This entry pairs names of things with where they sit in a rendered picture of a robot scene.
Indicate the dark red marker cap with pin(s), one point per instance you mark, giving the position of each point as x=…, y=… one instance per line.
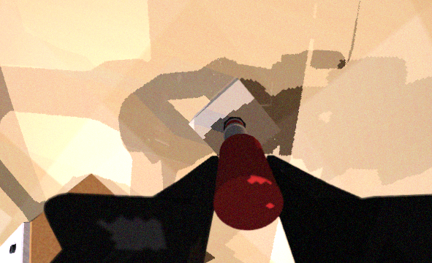
x=247, y=196

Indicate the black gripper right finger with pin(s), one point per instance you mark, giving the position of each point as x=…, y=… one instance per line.
x=326, y=224

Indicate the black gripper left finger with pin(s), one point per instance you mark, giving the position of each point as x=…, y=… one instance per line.
x=173, y=225

